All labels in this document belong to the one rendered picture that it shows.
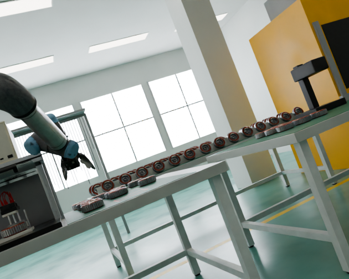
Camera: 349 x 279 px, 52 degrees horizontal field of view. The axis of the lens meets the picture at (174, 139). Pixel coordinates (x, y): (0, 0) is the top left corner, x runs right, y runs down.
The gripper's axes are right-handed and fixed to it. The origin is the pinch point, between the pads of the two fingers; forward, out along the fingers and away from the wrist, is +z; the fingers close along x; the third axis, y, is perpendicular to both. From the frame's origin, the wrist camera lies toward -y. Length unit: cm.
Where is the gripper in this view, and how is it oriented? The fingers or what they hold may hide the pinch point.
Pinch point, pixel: (81, 174)
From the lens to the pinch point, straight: 182.4
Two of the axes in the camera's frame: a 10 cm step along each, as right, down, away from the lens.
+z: 2.9, 7.9, 5.3
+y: 2.1, 4.9, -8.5
